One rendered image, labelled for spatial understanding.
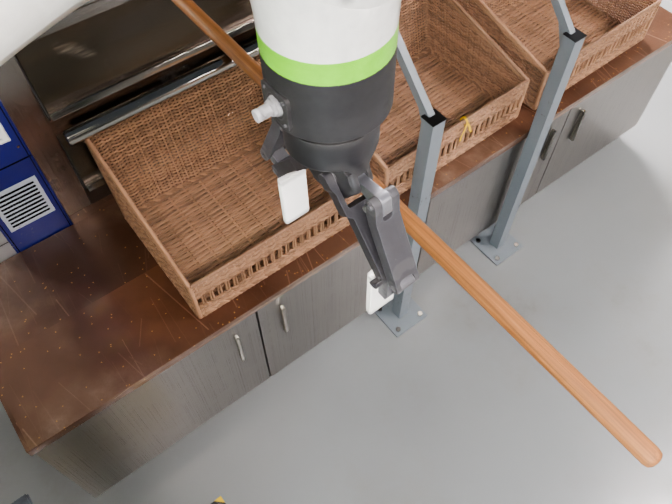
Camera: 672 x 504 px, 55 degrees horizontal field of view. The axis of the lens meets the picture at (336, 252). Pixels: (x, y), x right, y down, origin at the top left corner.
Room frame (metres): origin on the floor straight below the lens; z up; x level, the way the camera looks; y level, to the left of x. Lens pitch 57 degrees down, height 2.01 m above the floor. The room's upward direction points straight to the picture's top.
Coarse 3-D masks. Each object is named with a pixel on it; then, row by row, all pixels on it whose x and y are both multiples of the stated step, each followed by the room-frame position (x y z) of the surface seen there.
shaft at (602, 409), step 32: (192, 0) 1.14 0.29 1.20; (224, 32) 1.03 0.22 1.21; (256, 64) 0.94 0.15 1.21; (416, 224) 0.58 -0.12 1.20; (448, 256) 0.52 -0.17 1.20; (480, 288) 0.47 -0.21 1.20; (512, 320) 0.42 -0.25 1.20; (544, 352) 0.37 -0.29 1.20; (576, 384) 0.32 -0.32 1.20; (608, 416) 0.28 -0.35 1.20; (640, 448) 0.24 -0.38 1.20
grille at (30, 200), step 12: (24, 180) 1.00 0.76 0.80; (36, 180) 1.01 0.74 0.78; (0, 192) 0.96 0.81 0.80; (12, 192) 0.98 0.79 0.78; (24, 192) 0.99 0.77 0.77; (36, 192) 1.01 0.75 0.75; (0, 204) 0.95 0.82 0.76; (12, 204) 0.97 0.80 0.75; (24, 204) 0.98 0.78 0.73; (36, 204) 1.00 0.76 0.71; (48, 204) 1.01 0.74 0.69; (0, 216) 0.94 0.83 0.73; (12, 216) 0.96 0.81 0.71; (24, 216) 0.97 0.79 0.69; (36, 216) 0.99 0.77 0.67; (12, 228) 0.95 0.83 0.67
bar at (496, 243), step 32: (576, 32) 1.36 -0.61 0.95; (224, 64) 0.99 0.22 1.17; (160, 96) 0.90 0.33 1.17; (416, 96) 1.10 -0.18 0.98; (544, 96) 1.35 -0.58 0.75; (96, 128) 0.82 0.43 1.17; (544, 128) 1.33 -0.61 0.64; (416, 160) 1.06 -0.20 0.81; (416, 192) 1.05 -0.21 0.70; (512, 192) 1.34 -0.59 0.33; (416, 256) 1.05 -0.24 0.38; (384, 320) 1.03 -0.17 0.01; (416, 320) 1.03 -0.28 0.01
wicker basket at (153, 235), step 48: (192, 96) 1.27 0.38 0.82; (240, 96) 1.34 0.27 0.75; (96, 144) 1.10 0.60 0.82; (144, 144) 1.16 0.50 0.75; (192, 144) 1.22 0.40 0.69; (240, 144) 1.29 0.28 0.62; (144, 192) 1.10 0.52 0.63; (192, 192) 1.13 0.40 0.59; (240, 192) 1.13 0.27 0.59; (144, 240) 0.95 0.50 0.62; (192, 240) 0.97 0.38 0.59; (240, 240) 0.97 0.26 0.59; (288, 240) 0.90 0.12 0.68; (192, 288) 0.74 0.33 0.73; (240, 288) 0.81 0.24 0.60
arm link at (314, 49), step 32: (256, 0) 0.32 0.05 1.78; (288, 0) 0.30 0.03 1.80; (320, 0) 0.30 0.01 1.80; (352, 0) 0.30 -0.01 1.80; (384, 0) 0.31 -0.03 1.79; (256, 32) 0.34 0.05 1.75; (288, 32) 0.31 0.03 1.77; (320, 32) 0.30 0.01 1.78; (352, 32) 0.30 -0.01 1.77; (384, 32) 0.32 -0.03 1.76; (288, 64) 0.31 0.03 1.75; (320, 64) 0.30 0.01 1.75; (352, 64) 0.31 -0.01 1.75; (384, 64) 0.32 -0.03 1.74
